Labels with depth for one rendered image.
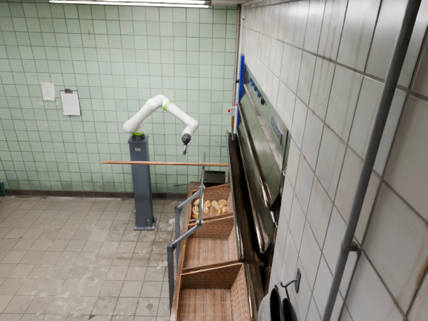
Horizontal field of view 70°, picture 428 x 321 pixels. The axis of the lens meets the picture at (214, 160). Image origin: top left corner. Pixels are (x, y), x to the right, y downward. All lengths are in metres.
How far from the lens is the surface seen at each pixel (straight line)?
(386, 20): 0.66
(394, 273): 0.60
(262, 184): 1.55
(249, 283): 2.11
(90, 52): 4.12
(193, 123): 3.15
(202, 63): 3.87
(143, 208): 3.90
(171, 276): 2.54
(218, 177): 3.56
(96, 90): 4.19
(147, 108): 3.12
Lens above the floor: 2.50
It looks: 26 degrees down
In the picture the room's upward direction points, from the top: 2 degrees clockwise
